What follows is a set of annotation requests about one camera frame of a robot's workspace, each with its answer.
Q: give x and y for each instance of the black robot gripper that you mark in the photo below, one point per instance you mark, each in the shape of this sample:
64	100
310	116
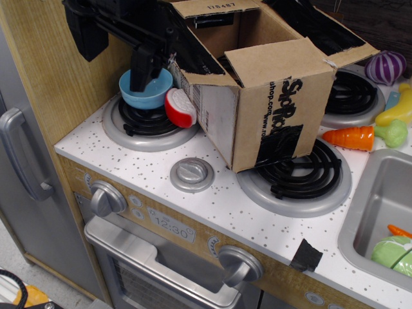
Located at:
144	25

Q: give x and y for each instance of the brown cardboard box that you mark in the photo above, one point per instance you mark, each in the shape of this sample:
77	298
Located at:
265	102

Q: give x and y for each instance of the blue plastic bowl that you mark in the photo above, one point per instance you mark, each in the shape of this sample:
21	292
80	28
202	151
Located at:
154	94

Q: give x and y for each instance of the red white toy slice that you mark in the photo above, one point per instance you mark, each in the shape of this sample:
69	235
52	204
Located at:
179	109

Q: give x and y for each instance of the back left stove burner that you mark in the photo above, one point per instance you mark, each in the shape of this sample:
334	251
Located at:
143	130

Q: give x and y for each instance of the stove burner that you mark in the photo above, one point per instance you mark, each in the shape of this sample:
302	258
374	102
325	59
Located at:
304	187
354	101
143	130

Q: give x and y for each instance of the silver round countertop knob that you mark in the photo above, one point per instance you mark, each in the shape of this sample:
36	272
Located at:
192	175

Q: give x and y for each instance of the left silver oven knob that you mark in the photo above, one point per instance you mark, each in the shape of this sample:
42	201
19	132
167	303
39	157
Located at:
106	199

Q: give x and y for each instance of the silver oven knob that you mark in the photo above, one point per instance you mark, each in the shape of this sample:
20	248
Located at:
106	199
239	265

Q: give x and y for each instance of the front right stove burner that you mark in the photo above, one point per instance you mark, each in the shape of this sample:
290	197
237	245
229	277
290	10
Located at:
304	187

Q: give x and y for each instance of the back right stove burner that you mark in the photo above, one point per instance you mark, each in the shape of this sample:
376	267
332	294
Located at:
354	101

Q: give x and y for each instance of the right silver oven knob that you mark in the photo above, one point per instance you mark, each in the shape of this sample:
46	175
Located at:
239	265

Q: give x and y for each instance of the purple striped toy onion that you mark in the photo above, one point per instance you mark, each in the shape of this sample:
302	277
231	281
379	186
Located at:
385	67

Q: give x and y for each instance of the light blue toy knife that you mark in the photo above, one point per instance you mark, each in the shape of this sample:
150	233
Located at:
392	100

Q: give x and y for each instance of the black tape piece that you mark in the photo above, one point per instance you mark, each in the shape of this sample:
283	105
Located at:
306	258

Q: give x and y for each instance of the yellow object on floor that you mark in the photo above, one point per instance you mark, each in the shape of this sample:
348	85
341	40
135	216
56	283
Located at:
35	296

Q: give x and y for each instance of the yellow toy banana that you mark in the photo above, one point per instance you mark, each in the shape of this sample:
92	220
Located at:
401	111

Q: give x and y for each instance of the silver toy sink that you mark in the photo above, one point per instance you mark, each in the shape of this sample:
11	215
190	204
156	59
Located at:
382	198

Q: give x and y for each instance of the small orange toy carrot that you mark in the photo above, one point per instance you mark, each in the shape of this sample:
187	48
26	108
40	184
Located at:
397	231

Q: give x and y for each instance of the green toy cabbage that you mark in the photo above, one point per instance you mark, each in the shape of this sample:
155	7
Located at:
395	253

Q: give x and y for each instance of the grey fridge door handle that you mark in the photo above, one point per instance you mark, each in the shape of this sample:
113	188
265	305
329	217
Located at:
11	122

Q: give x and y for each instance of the silver oven door handle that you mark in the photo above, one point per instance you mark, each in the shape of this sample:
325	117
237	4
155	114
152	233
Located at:
136	278

